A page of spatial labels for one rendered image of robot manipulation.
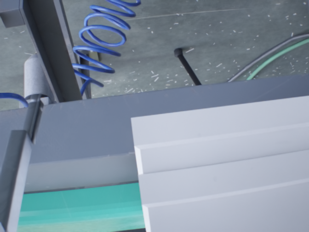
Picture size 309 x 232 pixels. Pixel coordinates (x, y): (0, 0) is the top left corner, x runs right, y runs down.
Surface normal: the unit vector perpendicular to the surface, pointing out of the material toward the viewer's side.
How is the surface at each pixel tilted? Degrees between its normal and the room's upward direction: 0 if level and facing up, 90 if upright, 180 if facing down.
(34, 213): 79
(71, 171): 0
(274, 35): 0
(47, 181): 0
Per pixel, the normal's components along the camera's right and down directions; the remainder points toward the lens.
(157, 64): 0.13, 0.91
